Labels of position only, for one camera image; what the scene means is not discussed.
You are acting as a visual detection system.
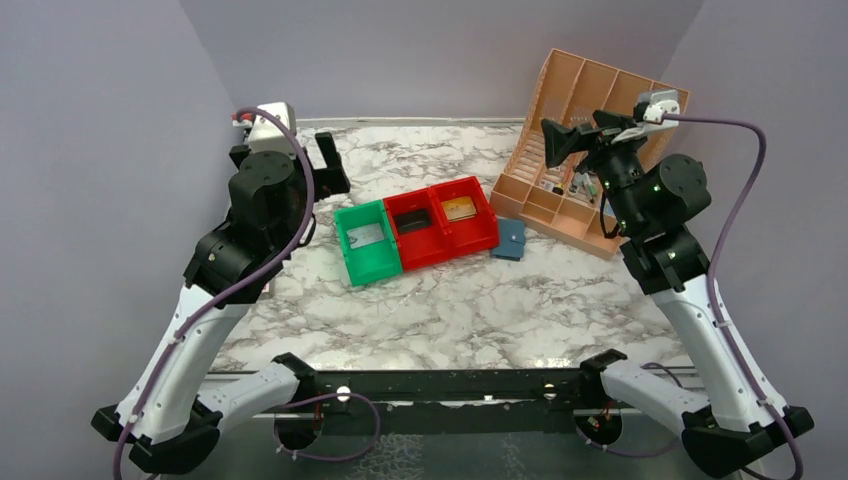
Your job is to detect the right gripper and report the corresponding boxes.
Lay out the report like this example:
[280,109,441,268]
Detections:
[544,109,652,233]

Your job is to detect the blue leather card holder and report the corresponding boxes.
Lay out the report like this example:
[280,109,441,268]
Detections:
[490,218,526,261]

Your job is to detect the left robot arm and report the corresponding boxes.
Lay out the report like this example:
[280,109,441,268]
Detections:
[91,132,350,478]

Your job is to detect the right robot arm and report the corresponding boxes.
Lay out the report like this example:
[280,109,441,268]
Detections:
[541,107,814,478]

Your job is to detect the silver card in bin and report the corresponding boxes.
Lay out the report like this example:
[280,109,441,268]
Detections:
[346,223,385,249]

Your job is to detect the gold card in bin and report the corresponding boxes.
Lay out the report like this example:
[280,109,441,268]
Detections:
[441,196,477,222]

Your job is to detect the black card in bin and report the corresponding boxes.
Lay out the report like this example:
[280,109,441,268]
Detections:
[393,208,432,235]

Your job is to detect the small items in organizer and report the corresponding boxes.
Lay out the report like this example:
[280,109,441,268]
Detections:
[536,165,600,205]

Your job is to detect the peach desk organizer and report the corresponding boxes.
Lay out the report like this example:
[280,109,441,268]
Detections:
[490,49,673,260]

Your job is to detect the green plastic bin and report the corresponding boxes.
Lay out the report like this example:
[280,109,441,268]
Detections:
[334,200,402,287]

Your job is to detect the right red plastic bin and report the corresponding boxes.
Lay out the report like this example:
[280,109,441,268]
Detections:
[430,176,499,258]

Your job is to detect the red plastic bin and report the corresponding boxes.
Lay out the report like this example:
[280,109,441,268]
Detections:
[430,176,499,258]
[383,188,450,271]

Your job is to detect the middle red plastic bin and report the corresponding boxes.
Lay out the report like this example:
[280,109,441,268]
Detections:
[383,188,450,271]

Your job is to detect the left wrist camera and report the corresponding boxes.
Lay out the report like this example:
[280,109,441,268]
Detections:
[231,102,297,156]

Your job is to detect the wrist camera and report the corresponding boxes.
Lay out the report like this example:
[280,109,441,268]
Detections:
[612,89,681,144]
[231,102,297,156]

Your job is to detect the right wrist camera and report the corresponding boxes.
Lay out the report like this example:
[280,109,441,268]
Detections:
[612,89,681,144]

